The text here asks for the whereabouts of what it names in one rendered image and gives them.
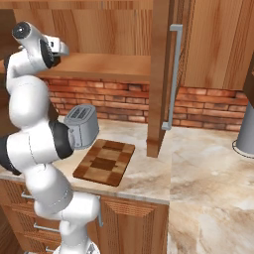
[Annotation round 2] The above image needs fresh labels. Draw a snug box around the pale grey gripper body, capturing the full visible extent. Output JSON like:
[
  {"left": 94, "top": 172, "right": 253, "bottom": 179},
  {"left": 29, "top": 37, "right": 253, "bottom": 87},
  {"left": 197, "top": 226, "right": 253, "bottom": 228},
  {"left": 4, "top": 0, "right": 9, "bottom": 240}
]
[{"left": 54, "top": 37, "right": 70, "bottom": 58}]

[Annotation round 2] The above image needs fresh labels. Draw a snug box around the checkered wooden cutting board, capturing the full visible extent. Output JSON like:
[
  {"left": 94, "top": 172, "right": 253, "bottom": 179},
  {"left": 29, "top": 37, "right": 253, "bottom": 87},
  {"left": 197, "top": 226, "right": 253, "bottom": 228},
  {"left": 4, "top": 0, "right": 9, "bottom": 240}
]
[{"left": 71, "top": 138, "right": 136, "bottom": 188}]

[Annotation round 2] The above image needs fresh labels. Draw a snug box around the wooden base cabinet door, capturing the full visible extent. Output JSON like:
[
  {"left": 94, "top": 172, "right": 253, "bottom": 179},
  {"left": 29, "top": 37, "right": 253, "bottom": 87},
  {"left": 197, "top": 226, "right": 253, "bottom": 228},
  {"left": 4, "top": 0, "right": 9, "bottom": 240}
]
[{"left": 98, "top": 194, "right": 170, "bottom": 254}]

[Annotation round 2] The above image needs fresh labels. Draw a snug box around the grey toaster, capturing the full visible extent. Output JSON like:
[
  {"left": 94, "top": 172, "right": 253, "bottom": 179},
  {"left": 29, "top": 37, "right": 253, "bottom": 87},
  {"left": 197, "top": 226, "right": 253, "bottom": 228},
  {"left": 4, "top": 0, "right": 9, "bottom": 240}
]
[{"left": 63, "top": 103, "right": 100, "bottom": 151}]

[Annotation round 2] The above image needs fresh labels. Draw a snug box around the wooden drawer front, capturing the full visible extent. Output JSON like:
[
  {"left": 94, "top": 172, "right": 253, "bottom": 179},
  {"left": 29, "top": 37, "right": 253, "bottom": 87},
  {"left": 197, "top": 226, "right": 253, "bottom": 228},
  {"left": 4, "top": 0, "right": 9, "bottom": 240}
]
[
  {"left": 14, "top": 231, "right": 64, "bottom": 254},
  {"left": 3, "top": 203, "right": 62, "bottom": 236},
  {"left": 0, "top": 179, "right": 38, "bottom": 208}
]

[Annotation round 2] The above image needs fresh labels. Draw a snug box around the grey cylinder with round base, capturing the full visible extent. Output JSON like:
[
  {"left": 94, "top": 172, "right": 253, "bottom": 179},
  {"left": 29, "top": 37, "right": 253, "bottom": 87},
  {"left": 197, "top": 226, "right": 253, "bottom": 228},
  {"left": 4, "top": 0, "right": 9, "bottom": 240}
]
[{"left": 231, "top": 100, "right": 254, "bottom": 159}]

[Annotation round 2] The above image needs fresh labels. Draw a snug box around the open wooden wall cabinet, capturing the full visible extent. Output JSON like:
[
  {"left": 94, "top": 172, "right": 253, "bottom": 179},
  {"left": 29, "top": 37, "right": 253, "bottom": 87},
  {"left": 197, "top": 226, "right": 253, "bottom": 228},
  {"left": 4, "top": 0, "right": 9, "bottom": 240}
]
[{"left": 0, "top": 0, "right": 155, "bottom": 83}]

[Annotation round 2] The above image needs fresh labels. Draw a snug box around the closed wooden wall cabinet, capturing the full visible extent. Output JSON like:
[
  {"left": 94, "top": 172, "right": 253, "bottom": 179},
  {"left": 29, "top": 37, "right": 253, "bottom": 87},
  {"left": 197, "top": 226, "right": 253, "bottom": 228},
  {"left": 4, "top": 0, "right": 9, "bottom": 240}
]
[{"left": 178, "top": 0, "right": 254, "bottom": 91}]

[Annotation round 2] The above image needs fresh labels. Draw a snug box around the grey base cabinet door handle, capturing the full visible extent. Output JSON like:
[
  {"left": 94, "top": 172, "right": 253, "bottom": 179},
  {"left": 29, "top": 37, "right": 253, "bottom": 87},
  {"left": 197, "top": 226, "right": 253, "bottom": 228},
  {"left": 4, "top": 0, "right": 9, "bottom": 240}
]
[{"left": 96, "top": 194, "right": 104, "bottom": 228}]

